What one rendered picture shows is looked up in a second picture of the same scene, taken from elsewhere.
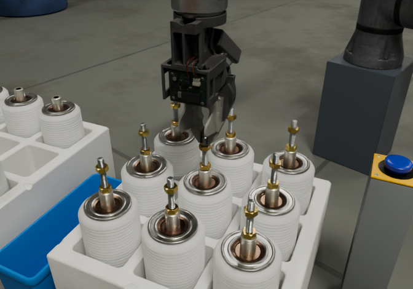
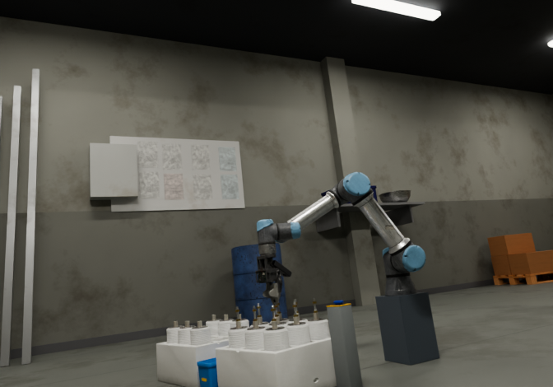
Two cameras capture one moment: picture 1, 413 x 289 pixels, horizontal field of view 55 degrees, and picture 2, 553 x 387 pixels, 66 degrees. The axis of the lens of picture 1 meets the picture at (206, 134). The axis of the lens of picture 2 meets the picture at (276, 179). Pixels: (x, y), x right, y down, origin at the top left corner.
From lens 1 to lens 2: 1.46 m
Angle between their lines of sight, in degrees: 49
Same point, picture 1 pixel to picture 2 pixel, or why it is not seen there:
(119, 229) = (239, 333)
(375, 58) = (392, 289)
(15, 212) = (211, 351)
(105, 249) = (234, 342)
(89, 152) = not seen: hidden behind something
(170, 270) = (251, 341)
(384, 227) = (336, 329)
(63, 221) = not seen: hidden behind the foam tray
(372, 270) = (340, 356)
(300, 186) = (317, 326)
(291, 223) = (299, 328)
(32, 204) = not seen: hidden behind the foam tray
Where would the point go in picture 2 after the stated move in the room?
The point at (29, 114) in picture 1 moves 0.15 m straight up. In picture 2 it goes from (227, 324) to (225, 295)
